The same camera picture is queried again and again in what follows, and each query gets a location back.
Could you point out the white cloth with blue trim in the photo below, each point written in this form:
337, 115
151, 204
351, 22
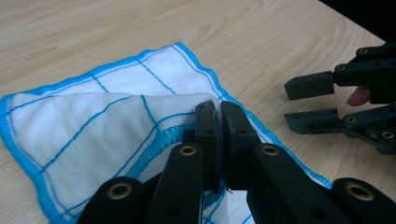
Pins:
93, 130

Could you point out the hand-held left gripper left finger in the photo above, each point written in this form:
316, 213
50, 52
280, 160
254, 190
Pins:
209, 137

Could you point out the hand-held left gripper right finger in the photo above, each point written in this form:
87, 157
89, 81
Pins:
238, 140

